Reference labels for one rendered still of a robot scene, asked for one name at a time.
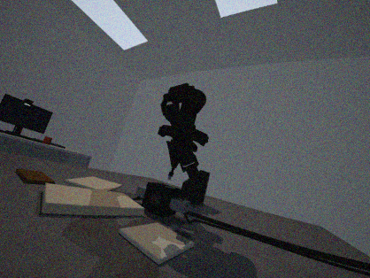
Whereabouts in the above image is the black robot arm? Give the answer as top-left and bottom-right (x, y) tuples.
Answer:
(160, 83), (209, 178)

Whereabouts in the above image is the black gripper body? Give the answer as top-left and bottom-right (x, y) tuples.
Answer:
(158, 116), (197, 152)

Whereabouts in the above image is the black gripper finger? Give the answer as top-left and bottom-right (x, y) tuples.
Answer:
(175, 148), (191, 168)
(166, 141), (188, 168)

